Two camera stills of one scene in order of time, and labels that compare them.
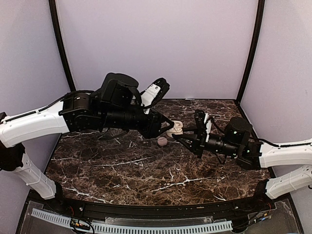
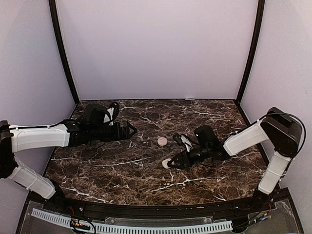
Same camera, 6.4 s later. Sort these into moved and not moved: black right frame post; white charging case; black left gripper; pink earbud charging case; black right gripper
Moved: black left gripper; black right gripper; white charging case
Not moved: pink earbud charging case; black right frame post
